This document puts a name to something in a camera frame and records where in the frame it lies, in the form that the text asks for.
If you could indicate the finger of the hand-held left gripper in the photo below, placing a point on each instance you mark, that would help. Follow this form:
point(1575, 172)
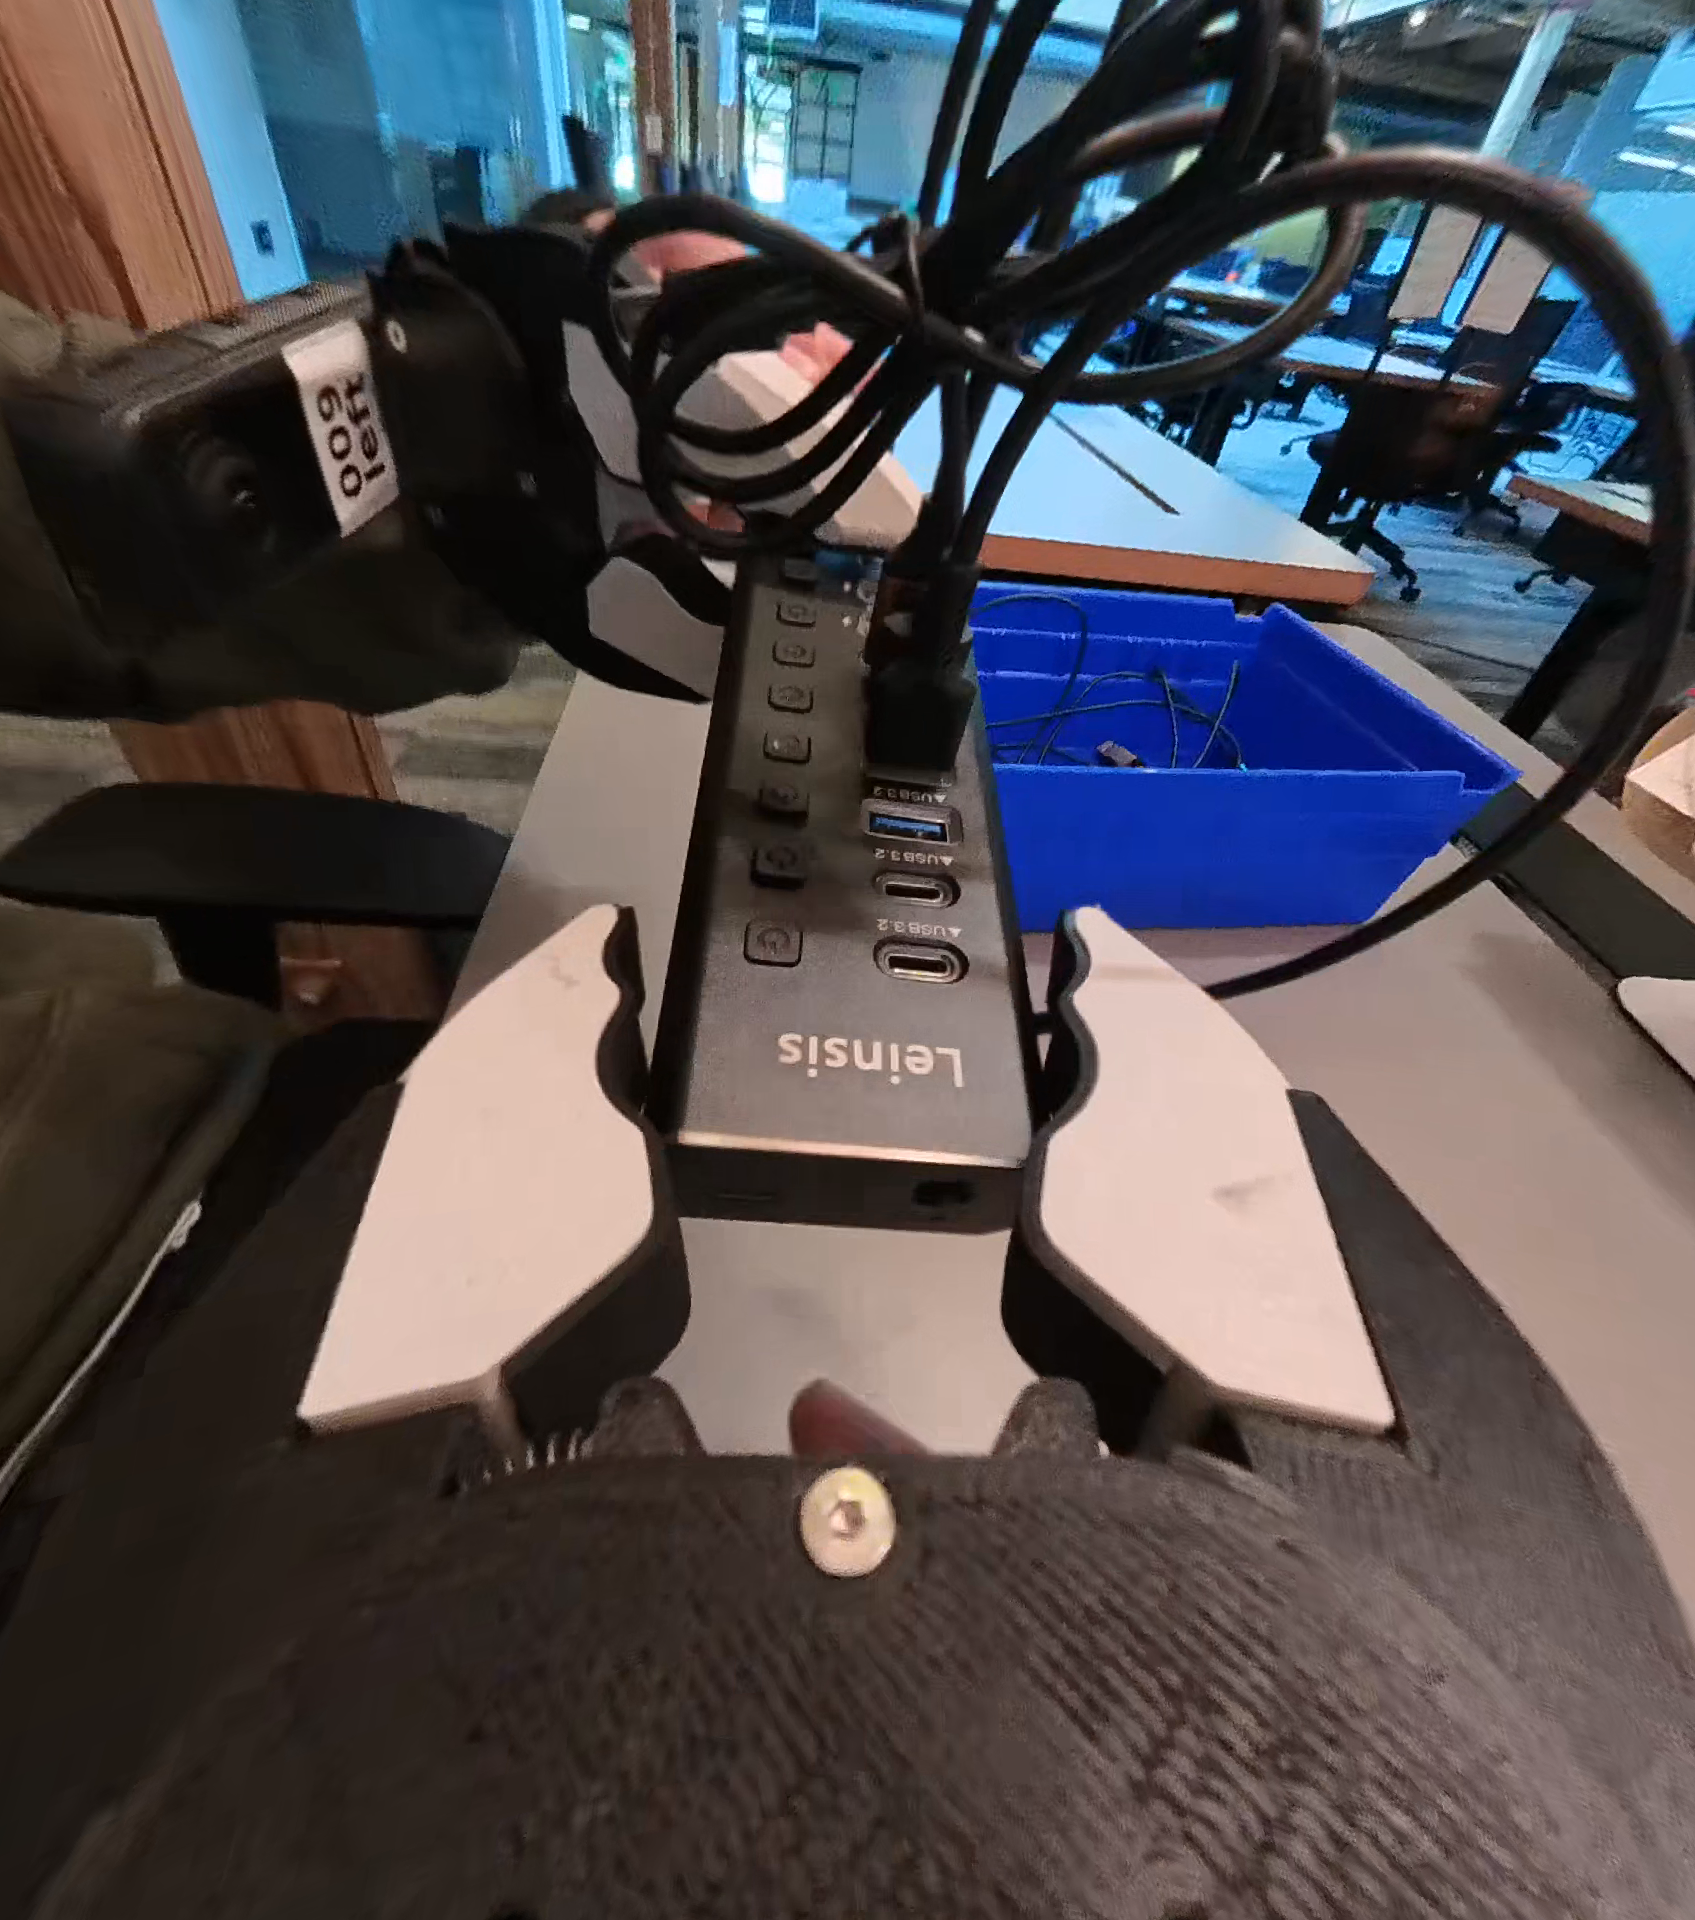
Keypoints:
point(650, 624)
point(849, 463)

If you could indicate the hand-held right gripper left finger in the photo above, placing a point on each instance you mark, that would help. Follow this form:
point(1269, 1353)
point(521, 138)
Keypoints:
point(486, 1168)

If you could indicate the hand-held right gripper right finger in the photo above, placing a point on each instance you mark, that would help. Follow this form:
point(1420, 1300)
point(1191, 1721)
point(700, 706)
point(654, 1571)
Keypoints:
point(1191, 1198)

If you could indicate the black multi-port hub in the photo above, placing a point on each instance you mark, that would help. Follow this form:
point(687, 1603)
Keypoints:
point(849, 1082)

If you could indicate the grey desk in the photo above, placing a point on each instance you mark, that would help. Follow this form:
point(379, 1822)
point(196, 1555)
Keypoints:
point(1464, 1198)

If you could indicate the person's left hand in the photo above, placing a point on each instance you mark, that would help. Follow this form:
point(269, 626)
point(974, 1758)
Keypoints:
point(682, 255)

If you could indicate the long white office table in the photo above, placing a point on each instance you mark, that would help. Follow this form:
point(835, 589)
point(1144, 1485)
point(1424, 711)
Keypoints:
point(1086, 495)

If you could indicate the blue plastic bin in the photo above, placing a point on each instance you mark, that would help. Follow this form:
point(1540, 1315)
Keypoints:
point(1239, 839)

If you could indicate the black office chair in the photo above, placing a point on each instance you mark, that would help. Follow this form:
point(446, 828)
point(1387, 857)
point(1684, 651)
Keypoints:
point(261, 854)

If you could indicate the wooden column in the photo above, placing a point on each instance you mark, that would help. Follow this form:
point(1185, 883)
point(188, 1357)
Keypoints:
point(36, 134)

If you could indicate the wooden edged office table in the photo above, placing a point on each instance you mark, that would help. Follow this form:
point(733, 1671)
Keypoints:
point(1612, 517)

